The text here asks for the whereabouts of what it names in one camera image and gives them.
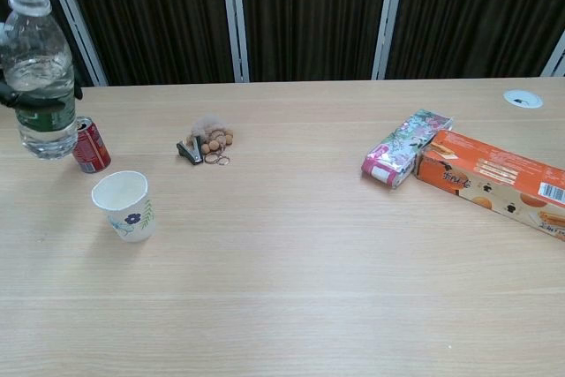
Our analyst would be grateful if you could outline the black grey left robot hand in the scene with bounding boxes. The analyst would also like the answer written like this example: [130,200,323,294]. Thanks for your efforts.
[0,78,84,109]

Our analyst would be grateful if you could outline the transparent plastic water bottle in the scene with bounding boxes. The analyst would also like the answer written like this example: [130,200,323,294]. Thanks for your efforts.
[0,0,80,162]

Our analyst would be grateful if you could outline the white floral paper cup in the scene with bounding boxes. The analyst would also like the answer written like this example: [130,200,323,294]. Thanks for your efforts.
[91,170,157,244]

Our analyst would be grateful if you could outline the red soda can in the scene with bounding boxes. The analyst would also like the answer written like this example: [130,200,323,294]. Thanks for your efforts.
[72,116,113,175]

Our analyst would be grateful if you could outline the metal key rings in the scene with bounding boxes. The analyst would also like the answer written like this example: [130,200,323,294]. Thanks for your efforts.
[202,152,233,168]

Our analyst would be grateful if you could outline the floral tissue pack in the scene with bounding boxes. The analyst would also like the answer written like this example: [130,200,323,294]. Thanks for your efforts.
[360,108,456,189]

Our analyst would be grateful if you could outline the orange biscuit box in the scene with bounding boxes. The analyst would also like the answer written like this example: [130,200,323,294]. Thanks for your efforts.
[411,129,565,243]

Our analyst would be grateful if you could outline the grey partition frame post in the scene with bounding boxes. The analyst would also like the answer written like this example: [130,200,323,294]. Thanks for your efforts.
[219,0,252,83]
[371,0,408,81]
[540,32,565,78]
[39,0,109,87]

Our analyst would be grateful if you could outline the fluffy beaded keychain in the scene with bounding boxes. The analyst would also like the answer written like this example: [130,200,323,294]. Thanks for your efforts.
[184,114,236,151]

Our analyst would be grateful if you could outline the white cable grommet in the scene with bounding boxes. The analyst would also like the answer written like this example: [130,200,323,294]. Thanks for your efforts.
[502,88,545,109]

